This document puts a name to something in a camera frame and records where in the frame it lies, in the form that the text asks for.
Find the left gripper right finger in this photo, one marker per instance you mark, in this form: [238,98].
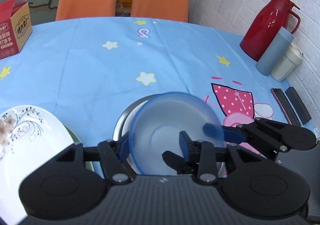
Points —
[207,172]

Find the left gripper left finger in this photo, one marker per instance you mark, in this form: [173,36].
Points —
[113,161]

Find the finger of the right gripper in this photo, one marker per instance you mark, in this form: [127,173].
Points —
[179,164]
[235,133]

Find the stainless steel bowl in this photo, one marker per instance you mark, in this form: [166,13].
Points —
[123,126]

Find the blue translucent plastic bowl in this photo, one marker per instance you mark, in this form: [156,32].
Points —
[156,128]

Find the small floral white plate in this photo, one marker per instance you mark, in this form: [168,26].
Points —
[30,136]

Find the black smartphone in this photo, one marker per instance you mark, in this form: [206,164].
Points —
[285,106]

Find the black rectangular case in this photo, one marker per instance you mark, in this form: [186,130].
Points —
[298,105]

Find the cream white cup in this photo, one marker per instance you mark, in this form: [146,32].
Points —
[287,64]

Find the blue patterned tablecloth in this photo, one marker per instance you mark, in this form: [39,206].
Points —
[86,71]

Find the grey blue tumbler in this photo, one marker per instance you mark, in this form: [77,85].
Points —
[274,51]

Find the red thermos jug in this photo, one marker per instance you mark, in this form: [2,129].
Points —
[266,25]

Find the red cracker box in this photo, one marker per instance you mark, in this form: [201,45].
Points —
[15,26]

